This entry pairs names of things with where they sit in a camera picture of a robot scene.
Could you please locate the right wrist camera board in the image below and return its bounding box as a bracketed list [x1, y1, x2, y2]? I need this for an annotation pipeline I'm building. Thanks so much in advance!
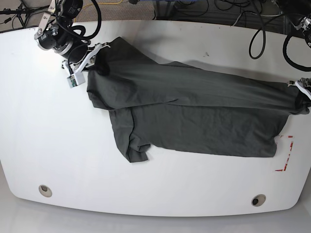
[67, 73, 86, 88]

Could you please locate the table cable grommet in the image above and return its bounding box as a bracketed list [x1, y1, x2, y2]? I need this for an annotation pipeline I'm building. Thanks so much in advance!
[38, 185, 52, 198]
[251, 194, 266, 207]

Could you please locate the right table cable grommet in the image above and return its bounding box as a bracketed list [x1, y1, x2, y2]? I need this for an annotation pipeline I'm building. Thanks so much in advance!
[251, 194, 266, 207]

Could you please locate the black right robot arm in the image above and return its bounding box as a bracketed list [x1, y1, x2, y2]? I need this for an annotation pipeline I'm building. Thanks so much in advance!
[35, 0, 102, 74]

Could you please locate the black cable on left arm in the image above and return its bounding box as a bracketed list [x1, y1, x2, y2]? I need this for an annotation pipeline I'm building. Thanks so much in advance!
[239, 0, 311, 72]

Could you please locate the left table cable grommet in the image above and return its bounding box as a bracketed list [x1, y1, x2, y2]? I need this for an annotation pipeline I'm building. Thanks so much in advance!
[38, 185, 52, 198]

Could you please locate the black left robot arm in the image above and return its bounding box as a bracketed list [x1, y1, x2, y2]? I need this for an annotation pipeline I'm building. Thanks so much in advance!
[274, 0, 311, 98]

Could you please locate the dark grey T-shirt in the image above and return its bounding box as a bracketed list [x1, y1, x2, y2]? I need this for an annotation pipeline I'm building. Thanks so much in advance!
[87, 37, 311, 163]

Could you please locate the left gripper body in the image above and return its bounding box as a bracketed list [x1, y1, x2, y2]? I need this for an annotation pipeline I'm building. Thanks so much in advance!
[287, 78, 311, 99]

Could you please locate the yellow cable on floor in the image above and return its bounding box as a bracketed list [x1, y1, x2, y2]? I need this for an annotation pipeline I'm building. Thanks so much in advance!
[74, 0, 122, 23]

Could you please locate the red tape rectangle marking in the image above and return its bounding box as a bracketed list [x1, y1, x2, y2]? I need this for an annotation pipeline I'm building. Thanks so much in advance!
[274, 135, 294, 172]

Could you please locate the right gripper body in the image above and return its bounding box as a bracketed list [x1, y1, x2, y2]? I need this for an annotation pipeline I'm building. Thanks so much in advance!
[62, 43, 111, 73]

